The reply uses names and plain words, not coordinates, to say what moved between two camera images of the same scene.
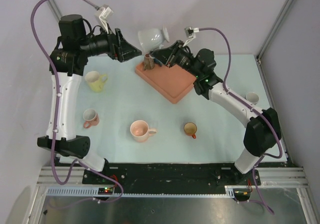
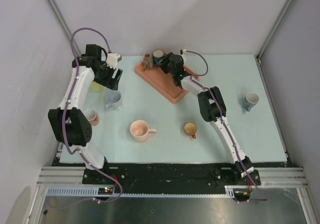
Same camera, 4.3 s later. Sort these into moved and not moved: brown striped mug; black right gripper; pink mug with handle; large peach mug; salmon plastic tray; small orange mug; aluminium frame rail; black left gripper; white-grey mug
Moved: black left gripper; black right gripper; white-grey mug
Not moved: brown striped mug; small orange mug; salmon plastic tray; large peach mug; pink mug with handle; aluminium frame rail
